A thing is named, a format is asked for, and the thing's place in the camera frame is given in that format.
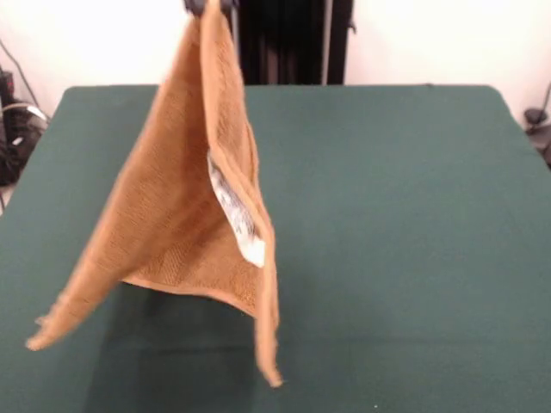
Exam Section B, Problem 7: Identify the tan terry towel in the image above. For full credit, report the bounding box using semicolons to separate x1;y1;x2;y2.
24;0;286;389

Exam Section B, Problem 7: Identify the black equipment bundle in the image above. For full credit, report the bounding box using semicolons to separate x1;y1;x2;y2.
0;101;49;187

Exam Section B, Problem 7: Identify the dark green table cloth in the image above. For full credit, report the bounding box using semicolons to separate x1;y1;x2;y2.
0;83;551;413

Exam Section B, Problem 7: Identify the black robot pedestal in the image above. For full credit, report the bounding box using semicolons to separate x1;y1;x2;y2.
234;0;358;86

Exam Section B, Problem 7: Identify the black plug with cable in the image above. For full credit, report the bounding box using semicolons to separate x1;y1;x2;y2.
523;108;551;170

